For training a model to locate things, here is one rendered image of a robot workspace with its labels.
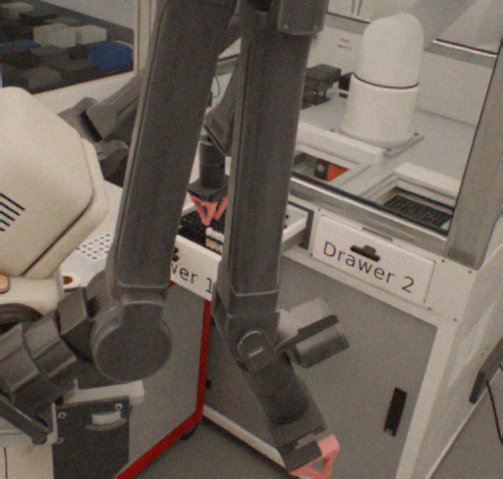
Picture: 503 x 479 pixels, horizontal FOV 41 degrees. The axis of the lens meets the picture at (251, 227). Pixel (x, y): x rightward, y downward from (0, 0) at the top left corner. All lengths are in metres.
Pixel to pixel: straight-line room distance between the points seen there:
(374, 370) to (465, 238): 0.47
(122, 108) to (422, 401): 1.06
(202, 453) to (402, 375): 0.79
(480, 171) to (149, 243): 0.91
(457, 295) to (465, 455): 1.00
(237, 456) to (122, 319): 1.63
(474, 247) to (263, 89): 0.96
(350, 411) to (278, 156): 1.33
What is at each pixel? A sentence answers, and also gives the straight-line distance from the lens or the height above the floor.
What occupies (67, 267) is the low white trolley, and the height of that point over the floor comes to 0.76.
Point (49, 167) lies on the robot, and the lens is 0.76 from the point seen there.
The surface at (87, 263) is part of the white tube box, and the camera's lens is 1.64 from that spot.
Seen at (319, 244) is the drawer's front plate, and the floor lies 0.86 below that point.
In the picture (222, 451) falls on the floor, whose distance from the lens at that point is 2.26.
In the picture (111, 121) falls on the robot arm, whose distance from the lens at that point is 1.05.
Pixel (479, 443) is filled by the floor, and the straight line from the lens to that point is 2.52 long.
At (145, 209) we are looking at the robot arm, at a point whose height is 1.38.
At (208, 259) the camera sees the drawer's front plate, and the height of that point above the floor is 0.92.
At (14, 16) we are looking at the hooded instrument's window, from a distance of 2.07.
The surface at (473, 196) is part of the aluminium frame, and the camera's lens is 1.45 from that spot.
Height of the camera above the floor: 1.68
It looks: 29 degrees down
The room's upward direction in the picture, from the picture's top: 6 degrees clockwise
